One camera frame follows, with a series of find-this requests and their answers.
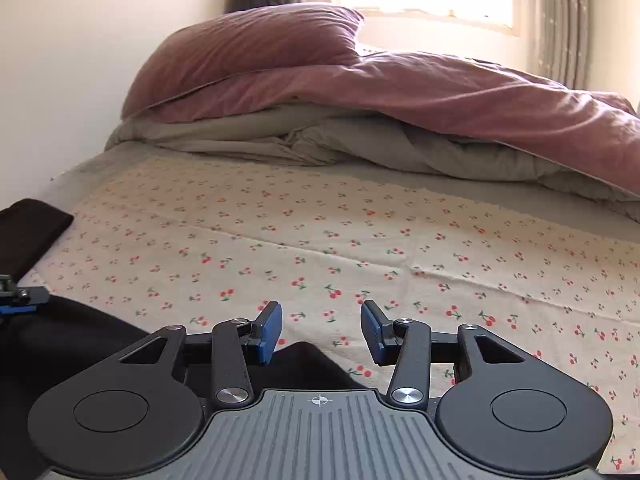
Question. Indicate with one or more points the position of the small black folded cloth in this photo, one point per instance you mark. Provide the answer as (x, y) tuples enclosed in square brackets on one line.
[(27, 232)]

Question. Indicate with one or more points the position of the black pants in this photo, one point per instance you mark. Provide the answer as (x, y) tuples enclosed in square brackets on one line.
[(60, 345)]

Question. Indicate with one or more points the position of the pink and grey duvet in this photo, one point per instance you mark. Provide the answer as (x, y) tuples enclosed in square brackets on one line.
[(450, 95)]

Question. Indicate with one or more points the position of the cherry printed sheet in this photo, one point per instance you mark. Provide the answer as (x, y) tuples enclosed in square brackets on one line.
[(350, 240)]

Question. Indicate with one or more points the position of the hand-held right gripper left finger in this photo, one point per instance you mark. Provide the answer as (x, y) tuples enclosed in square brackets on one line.
[(269, 332)]

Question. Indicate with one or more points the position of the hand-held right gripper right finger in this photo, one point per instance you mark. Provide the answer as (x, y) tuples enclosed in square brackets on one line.
[(372, 332)]

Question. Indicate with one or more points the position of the pink pillow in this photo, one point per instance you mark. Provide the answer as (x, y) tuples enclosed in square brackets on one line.
[(240, 55)]

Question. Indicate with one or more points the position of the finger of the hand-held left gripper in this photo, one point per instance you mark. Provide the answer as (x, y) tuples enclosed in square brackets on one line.
[(30, 297)]

